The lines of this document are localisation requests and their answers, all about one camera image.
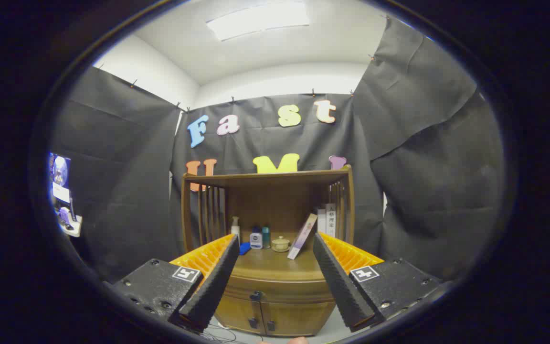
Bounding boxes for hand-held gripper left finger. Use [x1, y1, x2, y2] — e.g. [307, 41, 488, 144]
[111, 233, 241, 333]

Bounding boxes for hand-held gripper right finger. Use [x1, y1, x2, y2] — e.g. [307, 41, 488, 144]
[312, 232, 443, 333]

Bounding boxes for wooden drawer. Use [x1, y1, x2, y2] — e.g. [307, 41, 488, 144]
[222, 273, 338, 304]

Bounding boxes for wooden cabinet door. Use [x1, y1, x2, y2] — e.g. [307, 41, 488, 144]
[215, 295, 263, 334]
[261, 301, 336, 337]

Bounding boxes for wooden countertop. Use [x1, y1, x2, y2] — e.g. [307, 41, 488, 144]
[227, 245, 326, 282]

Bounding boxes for wooden cabinet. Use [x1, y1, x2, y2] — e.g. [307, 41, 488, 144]
[181, 165, 356, 337]

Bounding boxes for purple and white book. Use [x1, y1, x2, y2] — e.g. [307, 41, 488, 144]
[287, 214, 318, 260]

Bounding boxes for white book black lettering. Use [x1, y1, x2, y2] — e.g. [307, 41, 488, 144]
[325, 204, 337, 238]

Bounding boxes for black backdrop cloth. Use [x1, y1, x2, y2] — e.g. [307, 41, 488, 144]
[48, 17, 507, 282]

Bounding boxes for ceiling light panel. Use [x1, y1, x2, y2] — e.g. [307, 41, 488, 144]
[207, 2, 310, 42]

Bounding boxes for tangled black cables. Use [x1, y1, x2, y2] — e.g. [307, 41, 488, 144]
[202, 322, 238, 343]

